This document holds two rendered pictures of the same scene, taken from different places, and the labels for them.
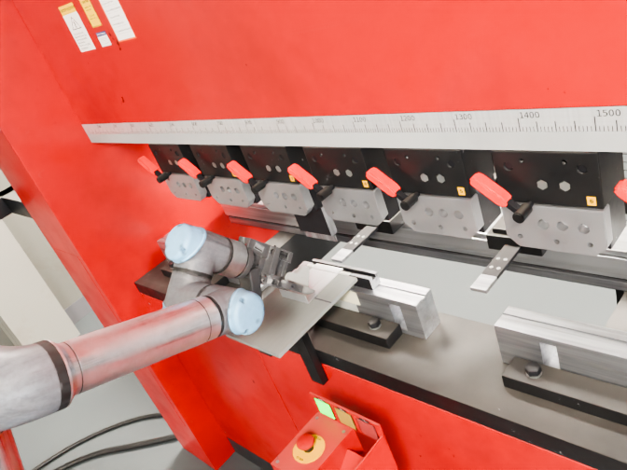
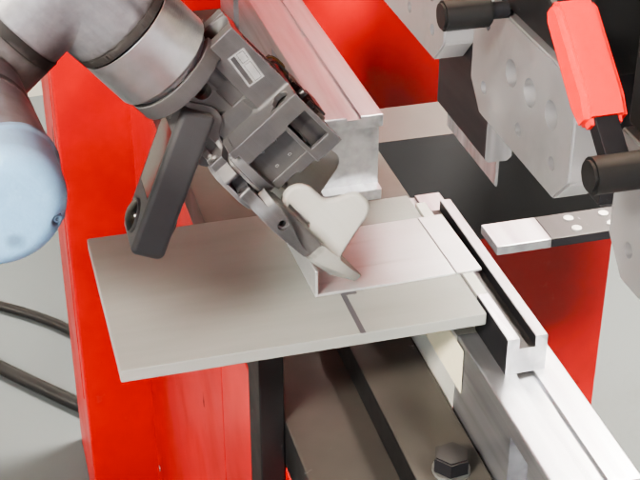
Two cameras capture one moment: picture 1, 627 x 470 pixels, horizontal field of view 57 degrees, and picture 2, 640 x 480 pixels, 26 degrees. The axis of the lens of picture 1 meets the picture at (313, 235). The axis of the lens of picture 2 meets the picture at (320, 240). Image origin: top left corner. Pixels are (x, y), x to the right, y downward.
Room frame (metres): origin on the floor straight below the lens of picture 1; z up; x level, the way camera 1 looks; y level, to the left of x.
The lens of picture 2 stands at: (0.30, -0.25, 1.56)
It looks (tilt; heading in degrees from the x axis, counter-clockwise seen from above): 31 degrees down; 22
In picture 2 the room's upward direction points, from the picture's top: straight up
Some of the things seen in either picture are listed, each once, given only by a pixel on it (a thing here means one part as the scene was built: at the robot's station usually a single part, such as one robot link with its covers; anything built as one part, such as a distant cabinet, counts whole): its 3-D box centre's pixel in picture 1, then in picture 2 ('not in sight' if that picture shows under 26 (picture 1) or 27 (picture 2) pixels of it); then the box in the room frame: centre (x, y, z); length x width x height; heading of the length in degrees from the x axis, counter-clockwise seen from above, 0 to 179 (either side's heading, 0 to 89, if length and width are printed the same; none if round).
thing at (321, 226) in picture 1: (314, 221); (474, 96); (1.18, -0.01, 1.13); 0.10 x 0.02 x 0.10; 37
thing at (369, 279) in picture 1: (341, 273); (475, 280); (1.16, -0.03, 0.99); 0.20 x 0.03 x 0.03; 37
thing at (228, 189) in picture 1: (231, 168); not in sight; (1.36, 0.12, 1.26); 0.15 x 0.09 x 0.17; 37
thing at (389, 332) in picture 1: (343, 321); (405, 404); (1.12, 0.01, 0.89); 0.30 x 0.05 x 0.03; 37
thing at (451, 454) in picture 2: (374, 323); (451, 461); (1.04, -0.05, 0.91); 0.03 x 0.03 x 0.02
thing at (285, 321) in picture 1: (291, 307); (278, 279); (1.09, 0.10, 1.00); 0.26 x 0.18 x 0.01; 127
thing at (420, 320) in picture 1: (359, 297); (485, 369); (1.14, -0.05, 0.92); 0.39 x 0.06 x 0.10; 37
